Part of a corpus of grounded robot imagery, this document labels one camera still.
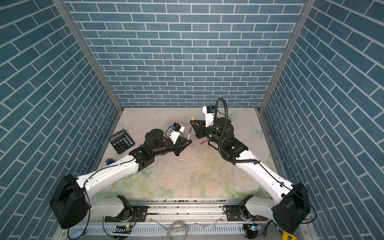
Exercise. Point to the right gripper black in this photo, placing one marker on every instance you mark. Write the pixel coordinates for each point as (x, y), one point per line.
(200, 131)

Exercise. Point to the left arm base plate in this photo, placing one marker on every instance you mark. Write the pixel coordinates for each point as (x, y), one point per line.
(134, 214)

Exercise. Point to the blue stapler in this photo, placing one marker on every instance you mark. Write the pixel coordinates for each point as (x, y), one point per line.
(109, 162)

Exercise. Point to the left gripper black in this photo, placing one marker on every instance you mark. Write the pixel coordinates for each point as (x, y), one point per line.
(179, 143)

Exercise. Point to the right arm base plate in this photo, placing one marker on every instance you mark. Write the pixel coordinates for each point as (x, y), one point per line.
(236, 213)

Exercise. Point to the black desk calculator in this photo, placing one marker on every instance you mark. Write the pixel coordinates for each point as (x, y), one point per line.
(121, 141)

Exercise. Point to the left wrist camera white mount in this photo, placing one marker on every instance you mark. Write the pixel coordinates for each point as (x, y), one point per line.
(175, 130)

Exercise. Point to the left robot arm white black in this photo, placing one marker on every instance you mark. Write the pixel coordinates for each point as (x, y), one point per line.
(72, 200)

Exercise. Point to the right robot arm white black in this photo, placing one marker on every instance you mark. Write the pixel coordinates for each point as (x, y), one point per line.
(289, 204)

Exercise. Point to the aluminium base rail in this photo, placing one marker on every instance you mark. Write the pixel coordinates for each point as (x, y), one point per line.
(174, 219)

